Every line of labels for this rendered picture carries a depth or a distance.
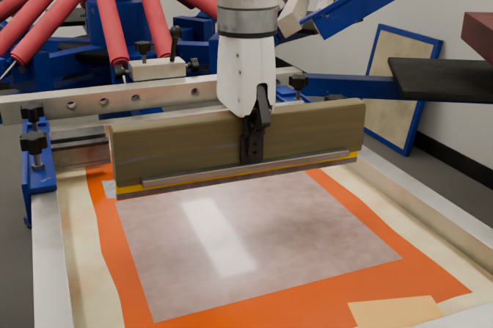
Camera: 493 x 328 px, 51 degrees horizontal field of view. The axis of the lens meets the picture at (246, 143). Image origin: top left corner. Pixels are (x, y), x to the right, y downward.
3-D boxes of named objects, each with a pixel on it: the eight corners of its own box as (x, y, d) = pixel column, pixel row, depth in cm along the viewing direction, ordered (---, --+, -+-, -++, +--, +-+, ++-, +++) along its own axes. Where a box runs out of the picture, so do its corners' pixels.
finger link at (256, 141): (239, 115, 67) (239, 162, 70) (248, 123, 65) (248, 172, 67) (262, 112, 69) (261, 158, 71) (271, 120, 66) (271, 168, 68)
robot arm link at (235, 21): (205, 1, 67) (206, 23, 68) (229, 11, 60) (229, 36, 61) (259, -1, 70) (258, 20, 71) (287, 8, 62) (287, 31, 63)
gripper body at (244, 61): (205, 17, 68) (207, 99, 72) (232, 30, 59) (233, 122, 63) (259, 14, 71) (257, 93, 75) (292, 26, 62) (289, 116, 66)
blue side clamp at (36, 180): (61, 218, 83) (56, 179, 80) (28, 224, 81) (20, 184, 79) (53, 149, 109) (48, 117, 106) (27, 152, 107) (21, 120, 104)
